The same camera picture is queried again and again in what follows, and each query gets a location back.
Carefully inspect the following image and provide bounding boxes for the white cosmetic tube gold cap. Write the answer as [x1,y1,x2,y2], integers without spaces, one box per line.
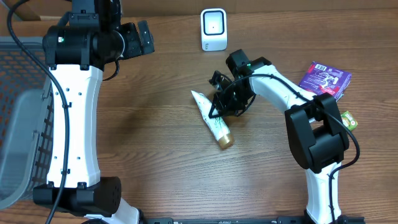
[191,90,234,149]

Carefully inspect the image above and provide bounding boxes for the purple snack packet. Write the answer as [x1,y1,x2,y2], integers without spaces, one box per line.
[299,61,352,101]

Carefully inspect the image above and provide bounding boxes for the green yellow sachet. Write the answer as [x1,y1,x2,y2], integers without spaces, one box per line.
[341,111,358,131]

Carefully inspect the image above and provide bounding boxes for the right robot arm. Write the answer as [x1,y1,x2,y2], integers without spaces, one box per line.
[208,51,352,223]

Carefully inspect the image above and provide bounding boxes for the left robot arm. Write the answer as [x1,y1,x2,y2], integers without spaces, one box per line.
[33,1,154,223]

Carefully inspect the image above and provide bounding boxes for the white barcode scanner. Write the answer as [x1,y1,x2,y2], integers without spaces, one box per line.
[200,8,228,52]

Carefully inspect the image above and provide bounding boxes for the grey plastic basket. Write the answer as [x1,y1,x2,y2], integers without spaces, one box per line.
[1,37,53,209]

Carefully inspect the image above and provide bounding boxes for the black rail at table edge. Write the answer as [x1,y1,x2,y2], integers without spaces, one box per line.
[144,216,366,224]

